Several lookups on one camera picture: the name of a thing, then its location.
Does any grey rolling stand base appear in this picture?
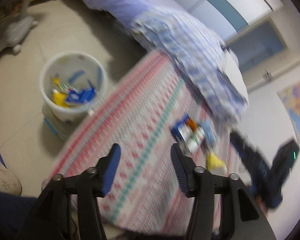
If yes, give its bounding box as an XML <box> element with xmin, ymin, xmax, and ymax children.
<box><xmin>0</xmin><ymin>0</ymin><xmax>36</xmax><ymax>55</ymax></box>

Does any light blue milk carton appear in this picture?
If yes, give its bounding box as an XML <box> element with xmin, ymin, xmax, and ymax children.
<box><xmin>200</xmin><ymin>119</ymin><xmax>218</xmax><ymax>148</ymax></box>

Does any dark blue cardboard box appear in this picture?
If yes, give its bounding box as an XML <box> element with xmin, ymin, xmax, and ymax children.
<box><xmin>170</xmin><ymin>114</ymin><xmax>198</xmax><ymax>145</ymax></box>

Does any world map wall poster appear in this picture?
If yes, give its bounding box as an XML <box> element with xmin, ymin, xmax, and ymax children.
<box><xmin>278</xmin><ymin>81</ymin><xmax>300</xmax><ymax>142</ymax></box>

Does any patterned pink bed sheet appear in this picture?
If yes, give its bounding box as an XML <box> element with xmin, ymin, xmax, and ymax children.
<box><xmin>46</xmin><ymin>49</ymin><xmax>241</xmax><ymax>235</ymax></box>

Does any white trash bin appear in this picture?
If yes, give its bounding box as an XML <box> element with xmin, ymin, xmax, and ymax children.
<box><xmin>39</xmin><ymin>51</ymin><xmax>108</xmax><ymax>122</ymax></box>

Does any yellow paper cup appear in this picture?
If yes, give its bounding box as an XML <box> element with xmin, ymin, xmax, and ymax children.
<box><xmin>206</xmin><ymin>152</ymin><xmax>228</xmax><ymax>177</ymax></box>

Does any plaid purple fleece blanket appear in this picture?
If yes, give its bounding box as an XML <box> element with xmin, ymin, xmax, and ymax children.
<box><xmin>131</xmin><ymin>7</ymin><xmax>249</xmax><ymax>126</ymax></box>

